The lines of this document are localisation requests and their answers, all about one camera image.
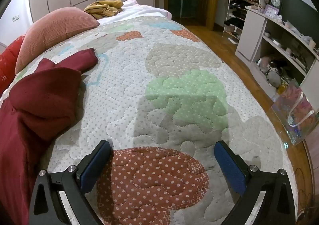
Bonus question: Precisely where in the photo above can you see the pink ribbed pillow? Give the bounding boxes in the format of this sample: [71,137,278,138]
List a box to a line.
[15,7,100,75]

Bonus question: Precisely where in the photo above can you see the maroon sweater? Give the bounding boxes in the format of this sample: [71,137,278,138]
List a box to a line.
[0,48,99,225]

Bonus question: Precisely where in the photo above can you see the iridescent gift bag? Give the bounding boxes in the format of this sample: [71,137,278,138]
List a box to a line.
[271,79,319,146]

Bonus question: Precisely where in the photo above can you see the yellow striped garment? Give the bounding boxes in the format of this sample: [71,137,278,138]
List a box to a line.
[83,0,124,19]

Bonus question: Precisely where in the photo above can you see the white fleece blanket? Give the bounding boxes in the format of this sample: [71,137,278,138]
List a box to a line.
[96,0,172,21]

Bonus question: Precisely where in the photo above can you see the pink clock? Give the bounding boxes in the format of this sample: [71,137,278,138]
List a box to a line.
[263,4,280,19]

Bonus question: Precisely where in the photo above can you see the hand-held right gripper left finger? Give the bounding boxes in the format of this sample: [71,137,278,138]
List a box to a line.
[29,140,114,225]

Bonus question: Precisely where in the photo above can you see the dark flat screen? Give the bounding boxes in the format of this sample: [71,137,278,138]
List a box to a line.
[282,0,319,49]

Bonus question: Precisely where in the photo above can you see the white shoe rack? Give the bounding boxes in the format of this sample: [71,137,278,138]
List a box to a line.
[223,0,267,45]

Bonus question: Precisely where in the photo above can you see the white shelf unit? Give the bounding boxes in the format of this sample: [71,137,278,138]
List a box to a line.
[235,6,319,91]

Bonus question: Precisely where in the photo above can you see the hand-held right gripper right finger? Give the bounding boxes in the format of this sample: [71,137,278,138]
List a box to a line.
[214,140,297,225]

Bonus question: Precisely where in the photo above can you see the red blanket with white pattern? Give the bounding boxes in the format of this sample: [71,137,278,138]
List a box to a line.
[0,35,27,96]

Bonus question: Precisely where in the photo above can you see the black ornate clock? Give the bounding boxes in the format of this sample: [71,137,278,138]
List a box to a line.
[267,0,284,15]

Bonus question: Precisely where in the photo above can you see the heart patchwork quilt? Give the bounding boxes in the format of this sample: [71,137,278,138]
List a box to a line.
[0,15,299,225]

